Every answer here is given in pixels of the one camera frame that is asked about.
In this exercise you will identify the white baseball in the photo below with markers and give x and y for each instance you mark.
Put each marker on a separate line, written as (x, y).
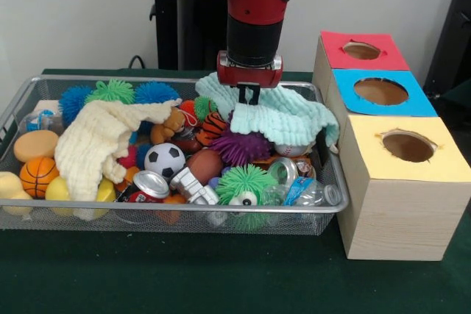
(294, 149)

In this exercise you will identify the dark green table cloth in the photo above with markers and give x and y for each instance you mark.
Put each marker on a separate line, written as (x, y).
(184, 277)

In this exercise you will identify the clear shallow bin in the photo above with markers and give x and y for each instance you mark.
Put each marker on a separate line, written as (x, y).
(44, 215)

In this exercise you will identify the pale orange round sponge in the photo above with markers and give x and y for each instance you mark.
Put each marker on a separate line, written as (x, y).
(35, 145)

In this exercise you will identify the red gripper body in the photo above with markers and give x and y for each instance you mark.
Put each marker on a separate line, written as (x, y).
(249, 75)

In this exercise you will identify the crushed plastic water bottle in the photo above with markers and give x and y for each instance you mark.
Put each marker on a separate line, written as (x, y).
(313, 193)

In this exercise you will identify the large blue spiky ball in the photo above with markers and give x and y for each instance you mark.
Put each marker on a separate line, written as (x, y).
(158, 92)

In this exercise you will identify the cream knitted cloth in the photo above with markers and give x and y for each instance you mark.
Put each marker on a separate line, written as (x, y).
(92, 141)

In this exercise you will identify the green fuzzy monster toy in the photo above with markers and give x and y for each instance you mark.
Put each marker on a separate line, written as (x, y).
(110, 91)

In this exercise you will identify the small orange basketball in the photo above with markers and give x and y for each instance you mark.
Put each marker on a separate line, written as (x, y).
(39, 176)

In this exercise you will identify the plain yellow ball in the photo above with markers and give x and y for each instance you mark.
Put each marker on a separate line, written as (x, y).
(59, 189)

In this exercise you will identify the small soccer ball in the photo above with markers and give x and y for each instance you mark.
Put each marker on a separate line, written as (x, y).
(165, 161)

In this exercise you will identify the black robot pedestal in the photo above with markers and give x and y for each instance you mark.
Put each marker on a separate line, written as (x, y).
(191, 34)

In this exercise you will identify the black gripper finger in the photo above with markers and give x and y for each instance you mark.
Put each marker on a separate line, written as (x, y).
(253, 95)
(243, 94)

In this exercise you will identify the mint green knitted cloth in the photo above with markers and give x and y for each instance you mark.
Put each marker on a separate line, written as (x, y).
(287, 119)

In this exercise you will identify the green spiky ball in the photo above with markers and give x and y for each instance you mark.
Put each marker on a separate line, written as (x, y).
(239, 183)

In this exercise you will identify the purple spiky ball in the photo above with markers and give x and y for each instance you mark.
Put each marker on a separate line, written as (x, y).
(239, 148)

